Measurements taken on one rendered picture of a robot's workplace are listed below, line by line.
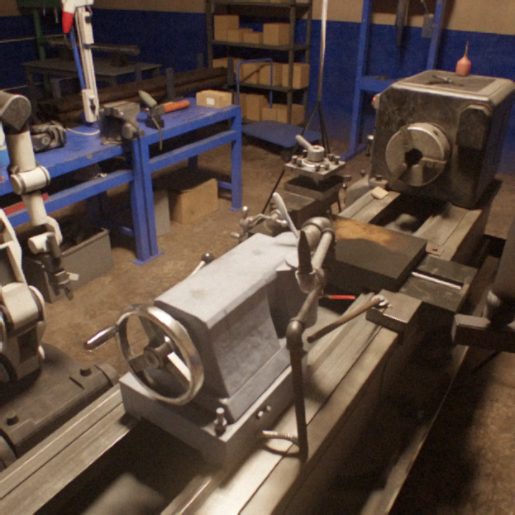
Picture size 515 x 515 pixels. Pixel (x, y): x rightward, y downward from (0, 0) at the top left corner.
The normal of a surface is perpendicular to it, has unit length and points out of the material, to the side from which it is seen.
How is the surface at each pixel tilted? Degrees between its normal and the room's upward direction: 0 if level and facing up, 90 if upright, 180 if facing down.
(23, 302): 66
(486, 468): 0
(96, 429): 0
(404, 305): 0
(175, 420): 90
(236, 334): 76
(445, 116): 90
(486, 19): 90
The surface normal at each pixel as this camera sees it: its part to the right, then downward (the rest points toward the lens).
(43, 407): 0.01, -0.87
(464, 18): -0.55, 0.40
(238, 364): 0.79, -0.04
